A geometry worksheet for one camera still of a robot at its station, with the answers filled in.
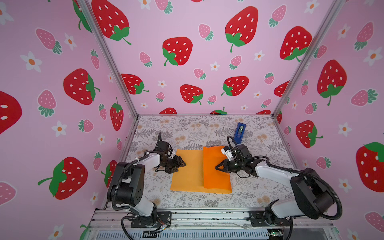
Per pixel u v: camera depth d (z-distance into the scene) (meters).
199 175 0.89
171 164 0.80
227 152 0.82
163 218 0.74
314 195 0.43
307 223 0.73
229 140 0.78
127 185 0.45
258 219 0.72
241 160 0.70
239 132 1.04
